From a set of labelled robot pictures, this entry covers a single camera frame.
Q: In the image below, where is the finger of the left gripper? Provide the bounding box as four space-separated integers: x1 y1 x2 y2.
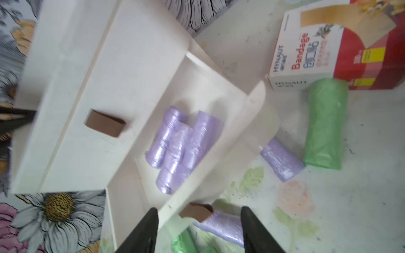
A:
1 107 36 133

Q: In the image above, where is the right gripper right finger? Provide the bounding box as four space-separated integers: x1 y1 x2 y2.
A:
240 206 285 253

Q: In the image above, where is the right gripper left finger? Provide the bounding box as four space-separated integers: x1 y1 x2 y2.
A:
116 207 159 253

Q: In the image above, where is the purple roll top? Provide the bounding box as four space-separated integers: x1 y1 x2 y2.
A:
260 138 306 182

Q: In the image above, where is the purple roll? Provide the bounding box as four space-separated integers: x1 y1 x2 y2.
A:
145 106 188 169
260 138 306 182

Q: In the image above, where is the purple roll diagonal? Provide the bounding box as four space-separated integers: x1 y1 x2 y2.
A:
156 123 192 195

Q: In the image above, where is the white plastic drawer unit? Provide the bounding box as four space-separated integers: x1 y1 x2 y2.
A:
10 1 279 253

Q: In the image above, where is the purple roll vertical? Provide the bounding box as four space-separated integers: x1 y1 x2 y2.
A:
180 111 224 179

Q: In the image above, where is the purple roll horizontal middle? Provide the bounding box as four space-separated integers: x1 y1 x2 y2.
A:
193 210 244 248

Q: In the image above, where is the green roll upper left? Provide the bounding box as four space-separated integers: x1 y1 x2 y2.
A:
171 230 218 253

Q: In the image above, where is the green roll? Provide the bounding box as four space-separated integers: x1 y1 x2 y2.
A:
303 79 349 170
171 230 218 253

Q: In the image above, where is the green roll top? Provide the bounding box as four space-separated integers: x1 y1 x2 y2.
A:
303 79 349 170

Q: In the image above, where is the red white carton box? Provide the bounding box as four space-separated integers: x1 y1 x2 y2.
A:
267 1 405 91

